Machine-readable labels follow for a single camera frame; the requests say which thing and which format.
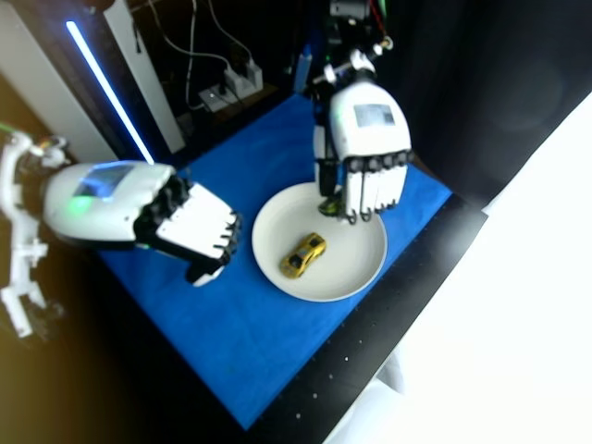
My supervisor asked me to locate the green toy car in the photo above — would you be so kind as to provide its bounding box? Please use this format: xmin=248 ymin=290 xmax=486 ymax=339
xmin=318 ymin=196 xmax=346 ymax=216

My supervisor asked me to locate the blue table cloth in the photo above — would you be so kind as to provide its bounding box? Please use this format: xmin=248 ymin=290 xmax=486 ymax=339
xmin=94 ymin=92 xmax=453 ymax=431

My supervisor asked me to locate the grey power adapter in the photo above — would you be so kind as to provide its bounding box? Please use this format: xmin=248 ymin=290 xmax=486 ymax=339
xmin=198 ymin=85 xmax=235 ymax=113

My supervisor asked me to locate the blue LED light strip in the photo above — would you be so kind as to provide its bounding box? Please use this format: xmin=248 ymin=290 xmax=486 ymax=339
xmin=65 ymin=20 xmax=154 ymax=164

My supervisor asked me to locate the white upright post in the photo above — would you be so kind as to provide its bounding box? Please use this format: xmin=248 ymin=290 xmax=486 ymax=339
xmin=104 ymin=0 xmax=186 ymax=156

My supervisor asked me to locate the white backdrop sheet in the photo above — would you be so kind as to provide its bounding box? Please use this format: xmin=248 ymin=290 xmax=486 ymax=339
xmin=323 ymin=90 xmax=592 ymax=444

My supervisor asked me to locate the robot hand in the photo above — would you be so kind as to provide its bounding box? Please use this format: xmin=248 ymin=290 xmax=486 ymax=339
xmin=312 ymin=81 xmax=414 ymax=226
xmin=43 ymin=160 xmax=243 ymax=288

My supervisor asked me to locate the white cabinet panel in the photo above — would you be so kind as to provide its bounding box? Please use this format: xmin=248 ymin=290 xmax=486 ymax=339
xmin=0 ymin=0 xmax=117 ymax=161

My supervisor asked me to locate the white round plate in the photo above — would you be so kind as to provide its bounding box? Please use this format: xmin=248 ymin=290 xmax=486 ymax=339
xmin=251 ymin=181 xmax=389 ymax=303

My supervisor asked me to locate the white cable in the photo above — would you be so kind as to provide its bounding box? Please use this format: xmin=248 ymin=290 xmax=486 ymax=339
xmin=210 ymin=0 xmax=255 ymax=68
xmin=147 ymin=0 xmax=235 ymax=70
xmin=184 ymin=18 xmax=198 ymax=111

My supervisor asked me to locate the grey cable adapter box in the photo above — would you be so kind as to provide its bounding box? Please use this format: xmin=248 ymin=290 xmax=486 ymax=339
xmin=295 ymin=54 xmax=313 ymax=93

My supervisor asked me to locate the yellow toy car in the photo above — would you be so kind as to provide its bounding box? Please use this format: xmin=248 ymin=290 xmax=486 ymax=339
xmin=278 ymin=232 xmax=327 ymax=279

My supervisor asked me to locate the white power strip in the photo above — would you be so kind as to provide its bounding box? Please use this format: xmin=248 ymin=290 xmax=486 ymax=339
xmin=224 ymin=64 xmax=265 ymax=99

